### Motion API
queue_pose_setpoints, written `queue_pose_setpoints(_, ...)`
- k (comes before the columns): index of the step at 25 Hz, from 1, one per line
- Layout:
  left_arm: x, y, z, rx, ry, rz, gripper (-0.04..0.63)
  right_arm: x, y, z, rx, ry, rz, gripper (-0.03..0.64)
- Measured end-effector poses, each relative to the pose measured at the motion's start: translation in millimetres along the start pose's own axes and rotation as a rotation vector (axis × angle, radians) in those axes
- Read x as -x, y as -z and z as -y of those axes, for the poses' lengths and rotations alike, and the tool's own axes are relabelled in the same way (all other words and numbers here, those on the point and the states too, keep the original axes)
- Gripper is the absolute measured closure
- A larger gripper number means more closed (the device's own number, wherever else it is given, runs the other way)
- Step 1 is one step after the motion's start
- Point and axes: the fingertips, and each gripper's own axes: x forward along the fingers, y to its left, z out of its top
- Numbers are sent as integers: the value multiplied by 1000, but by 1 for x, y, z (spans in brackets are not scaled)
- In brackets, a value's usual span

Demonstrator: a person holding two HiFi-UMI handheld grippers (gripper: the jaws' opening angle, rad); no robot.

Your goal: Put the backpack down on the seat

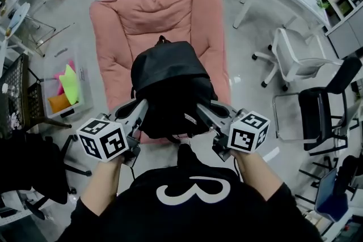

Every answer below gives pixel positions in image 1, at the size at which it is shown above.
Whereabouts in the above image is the orange cushion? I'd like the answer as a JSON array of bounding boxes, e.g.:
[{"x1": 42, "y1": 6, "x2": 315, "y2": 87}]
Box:
[{"x1": 47, "y1": 93, "x2": 73, "y2": 115}]

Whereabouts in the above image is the yellow-green cushion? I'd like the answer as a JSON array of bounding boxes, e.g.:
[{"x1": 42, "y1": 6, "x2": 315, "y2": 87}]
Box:
[{"x1": 58, "y1": 64, "x2": 80, "y2": 105}]

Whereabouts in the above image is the black office chair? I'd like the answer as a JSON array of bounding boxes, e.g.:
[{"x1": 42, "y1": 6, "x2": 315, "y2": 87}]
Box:
[{"x1": 0, "y1": 130, "x2": 93, "y2": 221}]

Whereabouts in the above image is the black metal-frame chair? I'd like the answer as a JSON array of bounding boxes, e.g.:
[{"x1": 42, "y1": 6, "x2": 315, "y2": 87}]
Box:
[{"x1": 272, "y1": 56, "x2": 363, "y2": 156}]

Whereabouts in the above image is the person's right forearm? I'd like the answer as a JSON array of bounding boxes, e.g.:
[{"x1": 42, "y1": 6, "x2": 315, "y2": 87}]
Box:
[{"x1": 234, "y1": 149, "x2": 284, "y2": 202}]

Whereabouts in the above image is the white round table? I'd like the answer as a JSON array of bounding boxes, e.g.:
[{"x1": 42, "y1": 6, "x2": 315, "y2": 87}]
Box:
[{"x1": 0, "y1": 2, "x2": 31, "y2": 37}]

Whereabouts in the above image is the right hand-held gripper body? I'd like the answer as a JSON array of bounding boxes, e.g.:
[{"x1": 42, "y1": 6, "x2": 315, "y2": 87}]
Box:
[{"x1": 209, "y1": 104, "x2": 272, "y2": 162}]

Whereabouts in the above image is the dark patterned wooden chair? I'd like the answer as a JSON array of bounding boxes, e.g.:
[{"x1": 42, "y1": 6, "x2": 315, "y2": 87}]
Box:
[{"x1": 0, "y1": 53, "x2": 72, "y2": 134}]

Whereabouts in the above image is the pink cushion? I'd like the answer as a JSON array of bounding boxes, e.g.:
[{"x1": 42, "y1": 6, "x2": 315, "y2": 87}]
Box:
[{"x1": 53, "y1": 61, "x2": 76, "y2": 96}]

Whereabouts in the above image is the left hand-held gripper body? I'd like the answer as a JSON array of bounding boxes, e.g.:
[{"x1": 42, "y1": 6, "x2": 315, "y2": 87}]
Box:
[{"x1": 75, "y1": 99, "x2": 142, "y2": 167}]

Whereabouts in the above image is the person's black printed shirt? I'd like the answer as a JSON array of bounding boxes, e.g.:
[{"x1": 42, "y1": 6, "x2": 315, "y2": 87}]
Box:
[{"x1": 56, "y1": 143, "x2": 324, "y2": 242}]

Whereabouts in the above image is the person's left forearm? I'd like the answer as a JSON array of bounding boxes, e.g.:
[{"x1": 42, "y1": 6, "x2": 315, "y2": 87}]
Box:
[{"x1": 81, "y1": 155, "x2": 126, "y2": 216}]

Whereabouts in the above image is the clear plastic storage bin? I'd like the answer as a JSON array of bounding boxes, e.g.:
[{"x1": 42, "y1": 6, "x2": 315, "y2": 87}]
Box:
[{"x1": 42, "y1": 45, "x2": 95, "y2": 120}]

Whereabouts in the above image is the metal wire rack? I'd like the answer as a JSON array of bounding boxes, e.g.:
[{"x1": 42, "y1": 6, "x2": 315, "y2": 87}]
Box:
[{"x1": 16, "y1": 14, "x2": 57, "y2": 58}]

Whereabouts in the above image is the pink padded seat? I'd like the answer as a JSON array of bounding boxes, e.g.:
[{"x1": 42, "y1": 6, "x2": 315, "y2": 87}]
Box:
[{"x1": 89, "y1": 0, "x2": 232, "y2": 145}]

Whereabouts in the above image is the white office chair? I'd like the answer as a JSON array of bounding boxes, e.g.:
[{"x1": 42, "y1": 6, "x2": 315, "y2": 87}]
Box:
[{"x1": 251, "y1": 27, "x2": 344, "y2": 92}]

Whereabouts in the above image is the black backpack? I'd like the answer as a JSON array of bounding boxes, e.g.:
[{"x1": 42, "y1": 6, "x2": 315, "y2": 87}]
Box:
[{"x1": 130, "y1": 35, "x2": 219, "y2": 144}]

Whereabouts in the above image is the blue bin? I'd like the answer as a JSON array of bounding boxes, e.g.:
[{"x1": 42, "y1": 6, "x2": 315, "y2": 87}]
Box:
[{"x1": 314, "y1": 167, "x2": 350, "y2": 222}]

